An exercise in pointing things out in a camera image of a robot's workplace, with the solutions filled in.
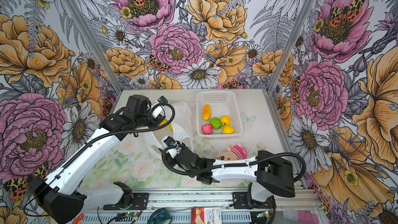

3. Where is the yellow toy banana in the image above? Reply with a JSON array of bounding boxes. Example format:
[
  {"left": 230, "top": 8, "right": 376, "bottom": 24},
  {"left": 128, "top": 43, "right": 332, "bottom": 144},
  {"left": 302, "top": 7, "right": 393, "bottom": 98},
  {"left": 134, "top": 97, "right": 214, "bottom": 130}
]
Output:
[{"left": 160, "top": 119, "right": 174, "bottom": 131}]

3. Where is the white plastic mesh basket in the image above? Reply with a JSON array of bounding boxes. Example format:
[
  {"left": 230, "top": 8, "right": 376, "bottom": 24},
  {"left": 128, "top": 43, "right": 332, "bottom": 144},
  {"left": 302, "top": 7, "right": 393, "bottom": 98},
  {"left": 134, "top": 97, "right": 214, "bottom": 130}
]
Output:
[{"left": 196, "top": 90, "right": 243, "bottom": 139}]

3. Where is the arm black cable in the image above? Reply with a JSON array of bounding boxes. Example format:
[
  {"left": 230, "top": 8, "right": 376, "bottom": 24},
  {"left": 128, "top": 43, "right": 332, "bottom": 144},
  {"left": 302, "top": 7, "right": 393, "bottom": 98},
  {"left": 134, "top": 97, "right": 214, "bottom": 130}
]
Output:
[
  {"left": 23, "top": 102, "right": 176, "bottom": 218},
  {"left": 161, "top": 145, "right": 307, "bottom": 224}
]

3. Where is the red bandage box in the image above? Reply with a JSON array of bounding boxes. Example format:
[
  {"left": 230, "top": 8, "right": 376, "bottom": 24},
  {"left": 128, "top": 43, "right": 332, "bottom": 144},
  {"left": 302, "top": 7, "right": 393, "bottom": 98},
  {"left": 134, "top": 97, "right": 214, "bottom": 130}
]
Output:
[{"left": 191, "top": 207, "right": 222, "bottom": 224}]

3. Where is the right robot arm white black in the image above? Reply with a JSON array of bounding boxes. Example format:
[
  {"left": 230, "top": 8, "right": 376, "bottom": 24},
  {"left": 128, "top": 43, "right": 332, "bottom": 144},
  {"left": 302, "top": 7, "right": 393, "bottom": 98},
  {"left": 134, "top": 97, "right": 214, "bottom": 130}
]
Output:
[{"left": 160, "top": 137, "right": 297, "bottom": 207}]

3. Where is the pink item in clear box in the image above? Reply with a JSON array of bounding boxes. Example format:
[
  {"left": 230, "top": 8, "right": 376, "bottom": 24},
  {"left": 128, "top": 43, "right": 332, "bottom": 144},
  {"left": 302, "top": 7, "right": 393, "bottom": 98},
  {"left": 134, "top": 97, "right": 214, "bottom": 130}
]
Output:
[{"left": 283, "top": 208, "right": 320, "bottom": 224}]

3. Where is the green toy fruit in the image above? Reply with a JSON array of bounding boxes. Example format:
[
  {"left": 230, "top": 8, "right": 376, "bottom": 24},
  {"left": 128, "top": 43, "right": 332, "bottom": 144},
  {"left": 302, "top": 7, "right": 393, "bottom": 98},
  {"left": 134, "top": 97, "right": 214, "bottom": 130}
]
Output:
[{"left": 209, "top": 118, "right": 223, "bottom": 130}]

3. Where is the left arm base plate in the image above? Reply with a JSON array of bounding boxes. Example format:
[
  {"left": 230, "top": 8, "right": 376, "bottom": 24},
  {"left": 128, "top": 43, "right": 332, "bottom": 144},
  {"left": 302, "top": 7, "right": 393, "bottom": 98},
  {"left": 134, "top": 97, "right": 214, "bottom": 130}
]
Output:
[{"left": 103, "top": 192, "right": 149, "bottom": 211}]

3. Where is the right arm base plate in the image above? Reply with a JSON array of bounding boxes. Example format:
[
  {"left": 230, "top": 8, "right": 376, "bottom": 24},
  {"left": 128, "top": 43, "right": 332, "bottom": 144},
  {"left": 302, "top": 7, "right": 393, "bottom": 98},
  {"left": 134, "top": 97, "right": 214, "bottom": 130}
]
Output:
[{"left": 230, "top": 192, "right": 275, "bottom": 209}]

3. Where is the pink toy fruit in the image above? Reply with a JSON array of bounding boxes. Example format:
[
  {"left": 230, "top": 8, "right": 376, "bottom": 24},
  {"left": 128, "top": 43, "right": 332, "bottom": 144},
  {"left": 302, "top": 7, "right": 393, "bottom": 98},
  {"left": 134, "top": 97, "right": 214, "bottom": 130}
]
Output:
[{"left": 202, "top": 124, "right": 213, "bottom": 135}]

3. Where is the cartoon boy plush doll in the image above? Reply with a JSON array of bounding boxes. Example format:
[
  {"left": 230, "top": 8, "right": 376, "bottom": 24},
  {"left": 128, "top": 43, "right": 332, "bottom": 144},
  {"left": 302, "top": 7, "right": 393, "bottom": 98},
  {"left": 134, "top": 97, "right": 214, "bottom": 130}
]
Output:
[{"left": 217, "top": 144, "right": 248, "bottom": 161}]

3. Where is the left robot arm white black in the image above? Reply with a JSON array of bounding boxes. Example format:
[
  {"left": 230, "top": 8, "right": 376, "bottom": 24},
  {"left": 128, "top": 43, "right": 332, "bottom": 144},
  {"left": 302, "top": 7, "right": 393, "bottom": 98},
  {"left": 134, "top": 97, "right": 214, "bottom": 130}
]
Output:
[{"left": 28, "top": 94, "right": 176, "bottom": 224}]

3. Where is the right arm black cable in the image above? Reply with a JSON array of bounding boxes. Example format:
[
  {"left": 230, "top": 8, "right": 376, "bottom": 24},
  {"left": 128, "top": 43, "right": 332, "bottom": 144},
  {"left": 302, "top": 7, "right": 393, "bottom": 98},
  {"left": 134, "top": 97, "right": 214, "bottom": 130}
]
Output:
[{"left": 161, "top": 145, "right": 307, "bottom": 224}]

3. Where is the orange toy fruit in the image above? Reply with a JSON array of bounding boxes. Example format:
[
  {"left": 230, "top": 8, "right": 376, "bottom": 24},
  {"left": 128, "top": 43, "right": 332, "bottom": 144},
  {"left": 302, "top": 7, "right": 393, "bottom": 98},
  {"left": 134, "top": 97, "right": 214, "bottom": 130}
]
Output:
[{"left": 203, "top": 104, "right": 211, "bottom": 121}]

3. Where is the small yellow toy fruit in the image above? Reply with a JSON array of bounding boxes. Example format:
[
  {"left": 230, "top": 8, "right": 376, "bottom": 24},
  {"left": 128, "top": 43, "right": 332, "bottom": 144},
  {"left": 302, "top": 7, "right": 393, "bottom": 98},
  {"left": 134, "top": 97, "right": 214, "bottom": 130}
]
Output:
[{"left": 220, "top": 116, "right": 231, "bottom": 126}]

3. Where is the red handled tool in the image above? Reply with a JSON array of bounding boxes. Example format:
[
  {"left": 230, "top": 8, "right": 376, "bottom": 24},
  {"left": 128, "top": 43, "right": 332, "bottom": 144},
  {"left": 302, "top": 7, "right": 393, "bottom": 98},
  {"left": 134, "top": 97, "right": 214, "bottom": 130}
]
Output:
[{"left": 72, "top": 214, "right": 85, "bottom": 224}]

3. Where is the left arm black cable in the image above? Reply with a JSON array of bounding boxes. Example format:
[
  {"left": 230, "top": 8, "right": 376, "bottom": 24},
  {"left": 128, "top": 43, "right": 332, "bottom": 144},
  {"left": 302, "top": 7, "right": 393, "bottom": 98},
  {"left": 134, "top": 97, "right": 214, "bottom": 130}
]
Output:
[{"left": 23, "top": 102, "right": 176, "bottom": 218}]

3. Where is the translucent white plastic bag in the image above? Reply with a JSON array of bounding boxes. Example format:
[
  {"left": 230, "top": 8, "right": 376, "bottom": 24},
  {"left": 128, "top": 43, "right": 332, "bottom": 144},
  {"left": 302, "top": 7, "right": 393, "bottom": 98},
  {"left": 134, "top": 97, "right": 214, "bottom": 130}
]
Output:
[{"left": 140, "top": 102, "right": 193, "bottom": 160}]

